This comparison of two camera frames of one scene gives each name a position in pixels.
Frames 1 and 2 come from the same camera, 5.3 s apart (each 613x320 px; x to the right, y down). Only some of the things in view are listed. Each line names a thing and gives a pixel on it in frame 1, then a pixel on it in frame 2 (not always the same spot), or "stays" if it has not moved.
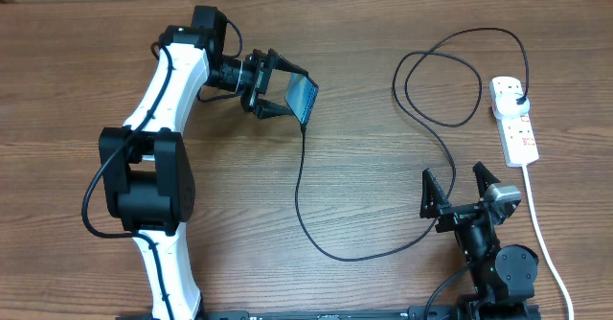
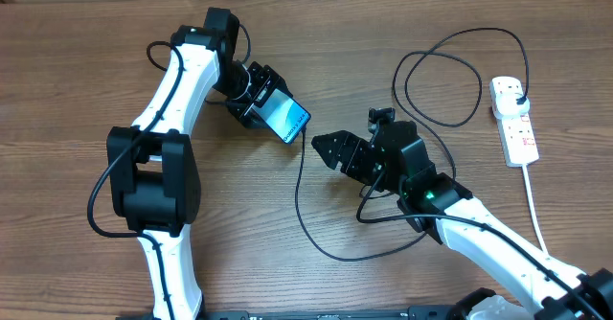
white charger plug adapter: [507, 105] stays
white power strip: [517, 136] stays
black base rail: [493, 311] stays
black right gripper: [431, 197] -> [347, 156]
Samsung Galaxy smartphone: [301, 96] -> [283, 115]
